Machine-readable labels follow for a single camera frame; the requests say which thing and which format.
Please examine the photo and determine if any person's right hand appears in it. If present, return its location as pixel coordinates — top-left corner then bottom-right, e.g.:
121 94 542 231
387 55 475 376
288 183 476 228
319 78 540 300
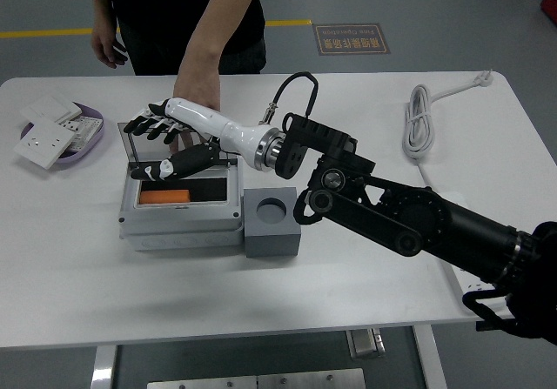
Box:
90 25 130 69

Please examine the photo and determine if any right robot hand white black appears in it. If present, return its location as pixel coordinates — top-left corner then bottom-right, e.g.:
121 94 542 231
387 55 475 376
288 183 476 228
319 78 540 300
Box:
124 97 270 180

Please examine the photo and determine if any person's left hand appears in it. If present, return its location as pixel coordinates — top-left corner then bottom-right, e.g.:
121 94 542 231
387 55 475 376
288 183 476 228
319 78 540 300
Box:
168 71 222 155

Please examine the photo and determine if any orange cylinder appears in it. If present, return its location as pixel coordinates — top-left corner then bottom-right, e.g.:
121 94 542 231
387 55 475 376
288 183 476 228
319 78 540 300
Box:
139 189 191 204

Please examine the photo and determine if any grey electrical box tinted lid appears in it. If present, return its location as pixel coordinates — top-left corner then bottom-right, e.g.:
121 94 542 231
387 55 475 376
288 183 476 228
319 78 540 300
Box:
117 121 245 252

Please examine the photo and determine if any grey cube with round hole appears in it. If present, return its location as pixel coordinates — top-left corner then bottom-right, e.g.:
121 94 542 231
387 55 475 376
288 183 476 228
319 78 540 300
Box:
243 186 305 258

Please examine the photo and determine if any grey control box under table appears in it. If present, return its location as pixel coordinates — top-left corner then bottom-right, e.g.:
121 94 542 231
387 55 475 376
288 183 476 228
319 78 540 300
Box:
346 327 386 359

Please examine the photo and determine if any person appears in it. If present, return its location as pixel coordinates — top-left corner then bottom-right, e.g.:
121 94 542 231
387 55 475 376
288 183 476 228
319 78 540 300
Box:
104 0 267 76

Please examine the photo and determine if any white printed socket panel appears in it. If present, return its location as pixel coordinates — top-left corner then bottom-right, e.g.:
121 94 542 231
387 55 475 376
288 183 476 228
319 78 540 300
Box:
56 117 104 153

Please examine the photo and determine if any purple tray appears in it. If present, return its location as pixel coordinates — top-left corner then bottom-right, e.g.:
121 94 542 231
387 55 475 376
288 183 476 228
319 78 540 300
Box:
20 101 107 171

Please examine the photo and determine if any brown floor sign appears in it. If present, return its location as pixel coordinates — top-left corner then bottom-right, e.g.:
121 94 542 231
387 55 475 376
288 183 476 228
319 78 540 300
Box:
312 23 392 57

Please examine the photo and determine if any white table leg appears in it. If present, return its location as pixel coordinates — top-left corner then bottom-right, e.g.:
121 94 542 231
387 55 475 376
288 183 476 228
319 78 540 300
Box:
90 345 118 389
411 325 449 389

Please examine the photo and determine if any white power strip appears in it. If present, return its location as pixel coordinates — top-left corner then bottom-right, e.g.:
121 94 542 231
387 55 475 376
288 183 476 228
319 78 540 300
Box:
424 191 514 320

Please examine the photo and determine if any red object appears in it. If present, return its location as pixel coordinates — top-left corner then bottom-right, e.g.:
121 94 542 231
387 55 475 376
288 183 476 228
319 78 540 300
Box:
539 0 557 27

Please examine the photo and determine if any white wall switch panel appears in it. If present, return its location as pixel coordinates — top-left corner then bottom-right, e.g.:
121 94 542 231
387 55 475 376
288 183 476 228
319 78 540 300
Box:
19 90 84 124

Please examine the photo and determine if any white wall socket panel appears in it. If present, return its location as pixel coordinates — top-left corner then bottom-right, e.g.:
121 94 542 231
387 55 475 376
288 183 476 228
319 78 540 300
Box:
12 117 76 171

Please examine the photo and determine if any white power cord with plug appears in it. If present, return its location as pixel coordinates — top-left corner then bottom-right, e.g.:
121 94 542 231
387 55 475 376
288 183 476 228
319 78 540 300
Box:
404 70 495 190

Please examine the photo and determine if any metal base plate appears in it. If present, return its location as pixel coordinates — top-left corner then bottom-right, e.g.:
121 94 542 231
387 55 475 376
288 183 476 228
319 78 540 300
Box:
146 367 366 389

